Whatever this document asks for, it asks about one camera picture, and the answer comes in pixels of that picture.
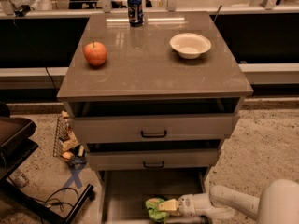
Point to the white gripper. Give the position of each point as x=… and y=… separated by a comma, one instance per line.
x=188, y=203

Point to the green rice chip bag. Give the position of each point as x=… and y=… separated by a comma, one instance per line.
x=152, y=206

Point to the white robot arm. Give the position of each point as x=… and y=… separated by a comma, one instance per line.
x=278, y=204

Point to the bottom open drawer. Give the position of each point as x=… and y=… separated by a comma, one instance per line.
x=125, y=192

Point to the middle grey drawer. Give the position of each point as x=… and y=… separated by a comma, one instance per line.
x=158, y=159

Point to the grey drawer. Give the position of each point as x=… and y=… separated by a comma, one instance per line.
x=158, y=159
x=153, y=128

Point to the top grey drawer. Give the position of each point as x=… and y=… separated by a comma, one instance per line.
x=153, y=128

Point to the grey drawer cabinet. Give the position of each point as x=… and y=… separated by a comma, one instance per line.
x=144, y=76

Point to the white paper bowl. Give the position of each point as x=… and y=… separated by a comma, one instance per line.
x=190, y=45

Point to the red apple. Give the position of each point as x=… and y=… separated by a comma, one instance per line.
x=95, y=53

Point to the black cart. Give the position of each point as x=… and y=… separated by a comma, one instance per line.
x=16, y=147

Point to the blue soda can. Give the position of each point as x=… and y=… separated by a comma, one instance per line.
x=135, y=12

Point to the black device on ledge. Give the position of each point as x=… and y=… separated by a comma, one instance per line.
x=22, y=10

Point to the wire basket with snacks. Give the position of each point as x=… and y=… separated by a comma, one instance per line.
x=67, y=148

